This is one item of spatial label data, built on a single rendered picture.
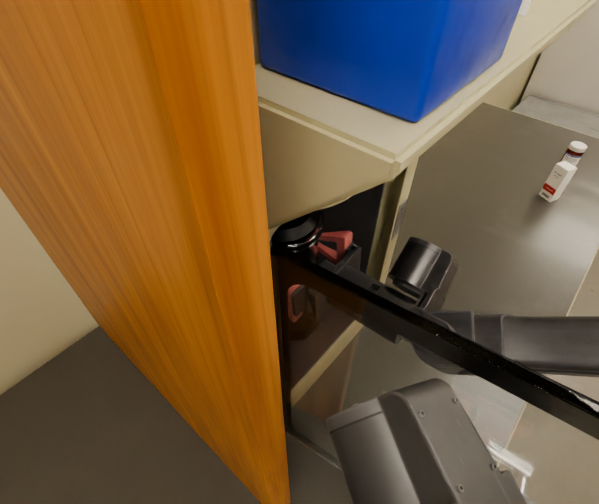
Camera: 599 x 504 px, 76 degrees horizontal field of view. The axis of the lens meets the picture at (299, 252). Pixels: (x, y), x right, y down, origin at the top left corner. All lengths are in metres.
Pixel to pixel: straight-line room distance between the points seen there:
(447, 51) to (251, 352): 0.16
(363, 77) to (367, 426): 0.16
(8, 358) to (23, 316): 0.09
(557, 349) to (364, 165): 0.32
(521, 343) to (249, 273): 0.34
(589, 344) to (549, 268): 0.59
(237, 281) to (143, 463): 0.58
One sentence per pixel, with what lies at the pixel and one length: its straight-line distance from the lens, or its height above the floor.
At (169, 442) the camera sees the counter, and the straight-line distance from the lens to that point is 0.72.
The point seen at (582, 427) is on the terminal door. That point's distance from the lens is 0.28.
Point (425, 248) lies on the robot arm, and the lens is 0.49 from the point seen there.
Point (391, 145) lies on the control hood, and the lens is 0.17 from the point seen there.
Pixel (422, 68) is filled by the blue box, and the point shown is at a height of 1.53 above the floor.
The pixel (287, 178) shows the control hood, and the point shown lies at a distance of 0.21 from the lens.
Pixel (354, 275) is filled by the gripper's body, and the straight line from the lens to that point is 0.51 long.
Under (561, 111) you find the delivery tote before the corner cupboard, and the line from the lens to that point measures 3.35.
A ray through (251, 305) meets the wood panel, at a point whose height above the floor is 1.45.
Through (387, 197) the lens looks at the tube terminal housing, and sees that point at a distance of 0.60.
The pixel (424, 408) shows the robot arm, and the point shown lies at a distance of 0.20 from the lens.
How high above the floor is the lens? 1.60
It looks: 47 degrees down
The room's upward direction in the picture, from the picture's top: straight up
